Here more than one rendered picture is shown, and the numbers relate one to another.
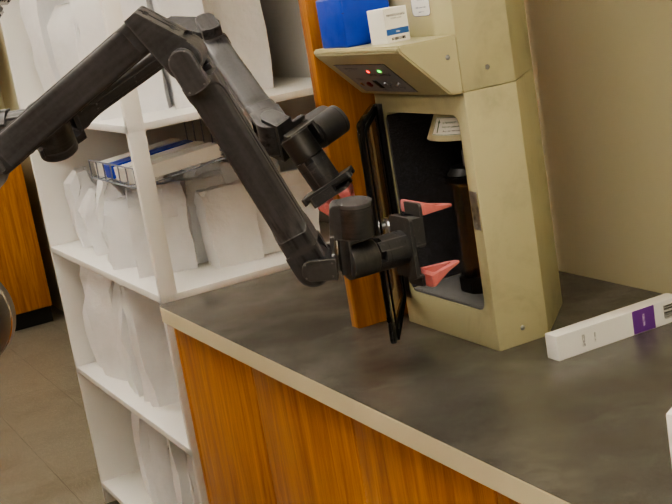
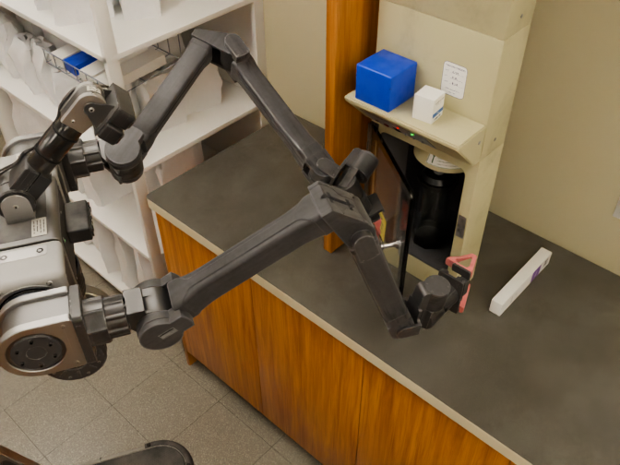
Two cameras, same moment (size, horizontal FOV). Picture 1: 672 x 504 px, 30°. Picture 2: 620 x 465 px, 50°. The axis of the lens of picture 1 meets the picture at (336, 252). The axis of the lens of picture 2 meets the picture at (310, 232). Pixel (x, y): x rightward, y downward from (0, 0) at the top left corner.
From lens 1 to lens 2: 1.44 m
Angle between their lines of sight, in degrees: 35
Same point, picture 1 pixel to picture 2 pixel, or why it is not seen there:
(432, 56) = (472, 146)
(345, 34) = (388, 103)
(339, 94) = (344, 112)
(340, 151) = (339, 150)
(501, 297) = not seen: hidden behind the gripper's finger
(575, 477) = not seen: outside the picture
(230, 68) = (268, 99)
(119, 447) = not seen: hidden behind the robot
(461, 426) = (481, 406)
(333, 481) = (327, 363)
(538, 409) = (520, 384)
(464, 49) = (488, 133)
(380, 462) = (387, 384)
